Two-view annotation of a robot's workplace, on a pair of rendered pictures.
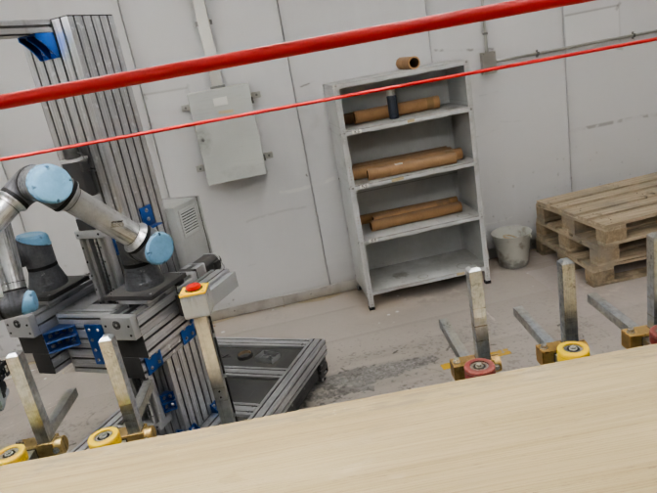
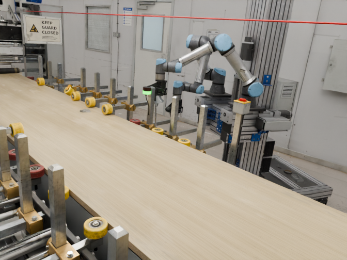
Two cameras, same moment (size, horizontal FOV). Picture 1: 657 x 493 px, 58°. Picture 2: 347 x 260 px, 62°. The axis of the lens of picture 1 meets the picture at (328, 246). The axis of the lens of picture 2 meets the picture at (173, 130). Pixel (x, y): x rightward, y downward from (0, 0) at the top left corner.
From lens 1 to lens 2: 0.50 m
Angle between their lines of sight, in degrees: 41
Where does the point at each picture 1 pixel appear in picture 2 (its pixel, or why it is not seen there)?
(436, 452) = (288, 222)
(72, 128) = (254, 29)
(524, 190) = not seen: outside the picture
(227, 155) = (340, 77)
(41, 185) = (219, 41)
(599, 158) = not seen: outside the picture
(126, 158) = (269, 50)
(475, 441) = (313, 232)
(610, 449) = not seen: outside the picture
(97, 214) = (235, 63)
